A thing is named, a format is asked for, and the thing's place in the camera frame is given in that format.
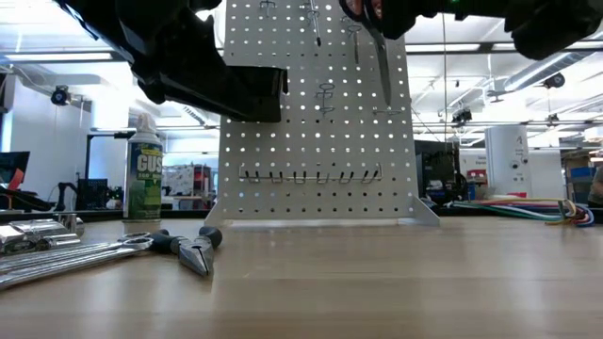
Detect green duster spray can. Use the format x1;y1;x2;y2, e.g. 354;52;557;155
122;112;165;223

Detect white metal pegboard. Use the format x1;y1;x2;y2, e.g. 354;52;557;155
204;0;442;227

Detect wire multi-prong tool rack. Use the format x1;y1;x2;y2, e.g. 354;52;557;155
237;162;384;186

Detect black crate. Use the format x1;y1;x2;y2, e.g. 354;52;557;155
76;177;110;212

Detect coloured wire bundle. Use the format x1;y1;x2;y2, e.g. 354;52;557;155
447;195;595;228

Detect large chrome combination wrench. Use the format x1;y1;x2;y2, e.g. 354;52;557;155
0;237;155;291

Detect black monitor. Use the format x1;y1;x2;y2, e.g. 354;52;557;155
0;150;32;190

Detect white cylindrical appliance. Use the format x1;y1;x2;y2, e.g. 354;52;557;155
484;124;532;199

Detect green black screwdriver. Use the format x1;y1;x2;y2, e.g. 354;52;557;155
308;0;324;48

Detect medium chrome combination wrench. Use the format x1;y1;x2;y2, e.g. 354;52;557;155
0;230;153;272

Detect dark-handled pliers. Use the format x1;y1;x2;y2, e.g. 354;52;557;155
149;225;224;279

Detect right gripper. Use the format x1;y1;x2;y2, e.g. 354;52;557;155
379;0;510;40

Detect chrome socket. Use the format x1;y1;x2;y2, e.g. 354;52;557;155
18;234;82;250
54;212;86;236
8;218;72;239
0;224;29;255

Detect scissors with red-blue handles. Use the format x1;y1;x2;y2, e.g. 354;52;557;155
338;0;393;107

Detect black aluminium table frame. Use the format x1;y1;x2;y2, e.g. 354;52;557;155
0;206;603;225

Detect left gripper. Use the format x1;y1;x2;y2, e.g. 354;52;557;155
54;0;225;105

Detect double ring metal hook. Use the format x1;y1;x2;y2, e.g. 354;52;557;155
314;82;336;118

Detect black machine cabinet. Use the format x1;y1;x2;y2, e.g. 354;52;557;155
414;139;462;207

